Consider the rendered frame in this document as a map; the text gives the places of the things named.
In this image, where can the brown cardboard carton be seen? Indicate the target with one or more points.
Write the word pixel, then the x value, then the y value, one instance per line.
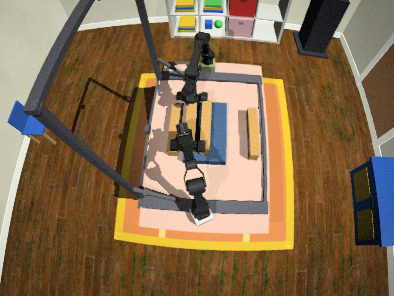
pixel 206 125
pixel 191 118
pixel 252 134
pixel 176 115

